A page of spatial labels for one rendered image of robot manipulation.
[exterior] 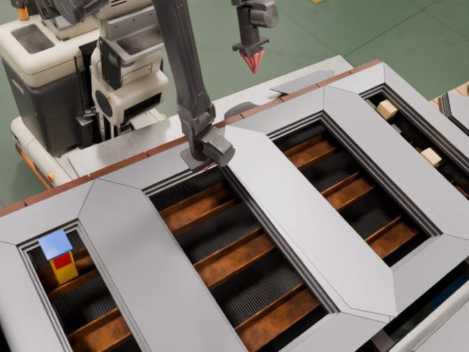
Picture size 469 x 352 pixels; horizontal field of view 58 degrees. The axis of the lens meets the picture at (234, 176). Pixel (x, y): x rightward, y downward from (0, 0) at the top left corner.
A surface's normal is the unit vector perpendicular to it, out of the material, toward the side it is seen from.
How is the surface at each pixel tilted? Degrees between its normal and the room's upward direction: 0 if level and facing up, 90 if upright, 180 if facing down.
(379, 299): 0
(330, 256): 0
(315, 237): 0
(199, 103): 77
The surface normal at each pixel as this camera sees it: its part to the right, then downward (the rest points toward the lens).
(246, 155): 0.18, -0.56
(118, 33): 0.68, 0.66
